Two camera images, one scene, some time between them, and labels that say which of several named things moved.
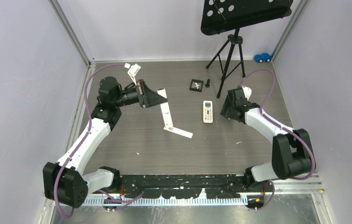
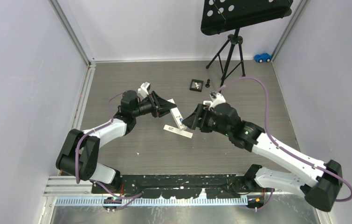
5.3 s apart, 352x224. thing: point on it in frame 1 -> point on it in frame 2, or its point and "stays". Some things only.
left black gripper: x=147 y=98 -> x=160 y=107
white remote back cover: x=179 y=131 stays
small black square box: x=196 y=85 stays
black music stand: x=221 y=16 stays
